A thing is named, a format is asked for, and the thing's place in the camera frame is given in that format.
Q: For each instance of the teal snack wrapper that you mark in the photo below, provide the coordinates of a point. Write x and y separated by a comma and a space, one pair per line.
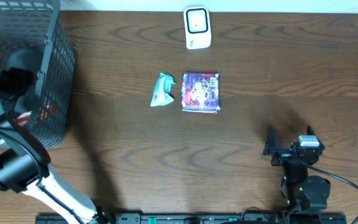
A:
162, 92

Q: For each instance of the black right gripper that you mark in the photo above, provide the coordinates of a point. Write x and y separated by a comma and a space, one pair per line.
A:
271, 147

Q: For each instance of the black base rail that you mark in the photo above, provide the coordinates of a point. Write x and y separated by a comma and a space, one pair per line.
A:
135, 218

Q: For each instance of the purple snack packet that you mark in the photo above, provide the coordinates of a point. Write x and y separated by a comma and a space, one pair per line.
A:
200, 93

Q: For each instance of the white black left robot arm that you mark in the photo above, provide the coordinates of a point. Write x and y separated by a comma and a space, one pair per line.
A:
26, 168

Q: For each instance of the orange red snack bar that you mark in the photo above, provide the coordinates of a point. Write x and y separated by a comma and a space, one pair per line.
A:
23, 118

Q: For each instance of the grey plastic mesh basket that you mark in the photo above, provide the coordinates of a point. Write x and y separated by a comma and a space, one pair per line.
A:
32, 38

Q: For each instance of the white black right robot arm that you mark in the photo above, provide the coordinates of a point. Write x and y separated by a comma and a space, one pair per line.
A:
306, 194

